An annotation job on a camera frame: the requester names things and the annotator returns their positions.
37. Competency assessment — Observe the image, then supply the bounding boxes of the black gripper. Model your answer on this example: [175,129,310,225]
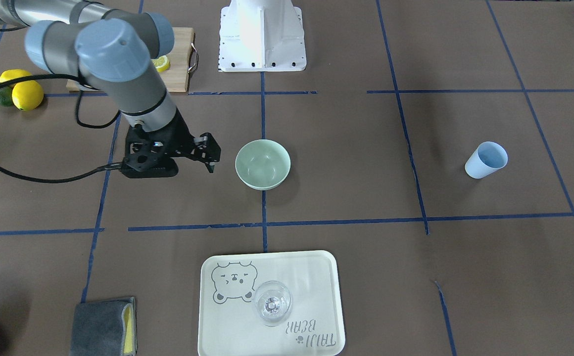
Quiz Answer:
[134,110,222,174]

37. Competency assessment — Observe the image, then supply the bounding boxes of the green bowl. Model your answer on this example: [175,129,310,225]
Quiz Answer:
[235,139,291,191]

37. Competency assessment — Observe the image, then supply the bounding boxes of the light blue cup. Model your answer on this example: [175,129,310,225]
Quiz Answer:
[464,141,509,179]

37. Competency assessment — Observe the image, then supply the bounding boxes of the wooden cutting board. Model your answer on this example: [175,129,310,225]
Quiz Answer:
[66,26,195,93]

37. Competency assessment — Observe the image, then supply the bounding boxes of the lemon half slice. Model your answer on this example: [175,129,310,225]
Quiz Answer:
[151,55,170,73]

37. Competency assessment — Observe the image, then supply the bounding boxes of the clear wine glass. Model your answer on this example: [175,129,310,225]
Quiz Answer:
[252,281,293,327]

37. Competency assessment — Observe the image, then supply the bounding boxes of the cream bear tray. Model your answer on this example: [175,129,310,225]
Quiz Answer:
[198,250,346,356]

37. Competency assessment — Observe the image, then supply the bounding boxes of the yellow lemon lower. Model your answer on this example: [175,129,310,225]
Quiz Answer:
[12,81,45,111]

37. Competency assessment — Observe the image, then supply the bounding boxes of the yellow lemon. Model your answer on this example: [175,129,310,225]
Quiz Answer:
[0,68,38,88]
[12,81,45,111]

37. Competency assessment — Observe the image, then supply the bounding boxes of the grey yellow folded cloth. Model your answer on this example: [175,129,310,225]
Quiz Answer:
[69,297,138,356]

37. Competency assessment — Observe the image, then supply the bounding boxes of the yellow lemon upper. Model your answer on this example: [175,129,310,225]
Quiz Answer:
[0,68,38,88]

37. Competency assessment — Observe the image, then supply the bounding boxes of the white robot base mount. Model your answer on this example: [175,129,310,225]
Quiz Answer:
[218,0,307,73]

